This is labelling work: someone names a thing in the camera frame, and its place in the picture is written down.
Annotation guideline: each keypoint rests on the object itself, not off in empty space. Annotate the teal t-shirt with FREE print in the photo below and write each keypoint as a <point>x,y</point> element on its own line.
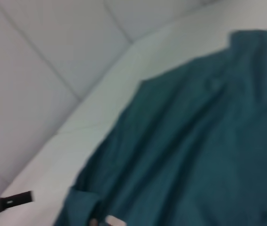
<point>182,141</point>

